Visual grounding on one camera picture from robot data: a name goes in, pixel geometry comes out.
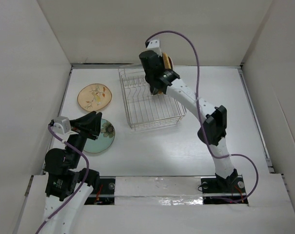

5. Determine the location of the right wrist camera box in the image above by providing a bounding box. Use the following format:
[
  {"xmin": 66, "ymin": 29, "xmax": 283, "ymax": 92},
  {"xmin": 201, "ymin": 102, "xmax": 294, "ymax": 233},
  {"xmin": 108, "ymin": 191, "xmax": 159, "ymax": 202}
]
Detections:
[{"xmin": 146, "ymin": 39, "xmax": 162, "ymax": 57}]

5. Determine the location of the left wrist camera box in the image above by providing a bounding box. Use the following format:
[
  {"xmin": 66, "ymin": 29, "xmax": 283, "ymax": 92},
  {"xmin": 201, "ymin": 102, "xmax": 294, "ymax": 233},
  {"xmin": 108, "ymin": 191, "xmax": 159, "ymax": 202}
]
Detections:
[{"xmin": 49, "ymin": 116, "xmax": 71, "ymax": 135}]

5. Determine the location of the woven bamboo square tray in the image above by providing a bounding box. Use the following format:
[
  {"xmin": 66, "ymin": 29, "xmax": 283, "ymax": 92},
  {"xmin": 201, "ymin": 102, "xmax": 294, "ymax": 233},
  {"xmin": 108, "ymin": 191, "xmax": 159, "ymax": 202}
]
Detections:
[{"xmin": 158, "ymin": 52, "xmax": 172, "ymax": 95}]

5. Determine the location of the beige bird pattern plate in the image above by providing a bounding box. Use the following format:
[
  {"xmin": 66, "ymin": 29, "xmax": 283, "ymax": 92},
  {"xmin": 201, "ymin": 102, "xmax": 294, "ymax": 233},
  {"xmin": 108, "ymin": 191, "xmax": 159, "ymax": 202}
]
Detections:
[{"xmin": 77, "ymin": 83, "xmax": 112, "ymax": 112}]

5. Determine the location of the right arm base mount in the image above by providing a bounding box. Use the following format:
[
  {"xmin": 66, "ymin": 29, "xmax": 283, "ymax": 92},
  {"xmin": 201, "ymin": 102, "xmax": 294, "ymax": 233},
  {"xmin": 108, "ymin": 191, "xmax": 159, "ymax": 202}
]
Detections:
[{"xmin": 197, "ymin": 176, "xmax": 248, "ymax": 205}]

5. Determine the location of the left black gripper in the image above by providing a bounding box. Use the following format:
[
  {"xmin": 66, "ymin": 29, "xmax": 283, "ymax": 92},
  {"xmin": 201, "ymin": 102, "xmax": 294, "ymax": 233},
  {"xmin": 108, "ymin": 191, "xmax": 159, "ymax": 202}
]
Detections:
[{"xmin": 66, "ymin": 110, "xmax": 101, "ymax": 167}]

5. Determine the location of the metal wire dish rack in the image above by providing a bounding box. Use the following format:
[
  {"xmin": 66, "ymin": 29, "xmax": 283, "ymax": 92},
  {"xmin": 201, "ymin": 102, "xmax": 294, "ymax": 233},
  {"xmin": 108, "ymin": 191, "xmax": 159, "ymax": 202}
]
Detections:
[{"xmin": 118, "ymin": 64, "xmax": 186, "ymax": 130}]

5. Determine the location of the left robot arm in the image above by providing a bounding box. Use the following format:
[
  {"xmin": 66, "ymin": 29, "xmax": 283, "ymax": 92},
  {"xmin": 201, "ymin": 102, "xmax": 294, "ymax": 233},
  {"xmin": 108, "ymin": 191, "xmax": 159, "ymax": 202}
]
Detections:
[{"xmin": 36, "ymin": 111, "xmax": 102, "ymax": 234}]

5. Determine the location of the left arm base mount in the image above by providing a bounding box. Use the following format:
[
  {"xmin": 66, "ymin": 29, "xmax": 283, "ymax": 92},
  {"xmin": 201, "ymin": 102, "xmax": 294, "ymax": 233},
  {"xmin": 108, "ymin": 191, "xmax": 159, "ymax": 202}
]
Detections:
[{"xmin": 84, "ymin": 177, "xmax": 116, "ymax": 205}]

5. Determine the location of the light green flower plate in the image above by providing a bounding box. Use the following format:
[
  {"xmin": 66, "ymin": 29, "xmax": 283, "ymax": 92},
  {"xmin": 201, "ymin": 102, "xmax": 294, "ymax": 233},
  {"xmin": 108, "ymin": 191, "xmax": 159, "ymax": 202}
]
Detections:
[{"xmin": 84, "ymin": 118, "xmax": 116, "ymax": 154}]

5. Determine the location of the red teal flower plate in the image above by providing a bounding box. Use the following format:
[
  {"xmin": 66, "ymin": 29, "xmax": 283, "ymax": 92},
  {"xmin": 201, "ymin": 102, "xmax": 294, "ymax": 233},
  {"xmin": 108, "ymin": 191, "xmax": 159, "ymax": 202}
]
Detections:
[{"xmin": 168, "ymin": 56, "xmax": 174, "ymax": 70}]

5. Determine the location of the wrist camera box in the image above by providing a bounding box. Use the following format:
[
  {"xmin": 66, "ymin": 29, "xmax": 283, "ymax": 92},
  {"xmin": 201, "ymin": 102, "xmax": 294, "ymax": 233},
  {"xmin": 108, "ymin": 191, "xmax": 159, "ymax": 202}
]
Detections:
[
  {"xmin": 49, "ymin": 116, "xmax": 71, "ymax": 135},
  {"xmin": 146, "ymin": 39, "xmax": 162, "ymax": 57}
]

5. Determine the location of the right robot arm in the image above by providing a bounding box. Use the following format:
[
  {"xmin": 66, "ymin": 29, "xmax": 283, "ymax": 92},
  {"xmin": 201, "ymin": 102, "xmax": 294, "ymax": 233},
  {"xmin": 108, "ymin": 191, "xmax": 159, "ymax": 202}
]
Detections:
[{"xmin": 139, "ymin": 50, "xmax": 238, "ymax": 192}]

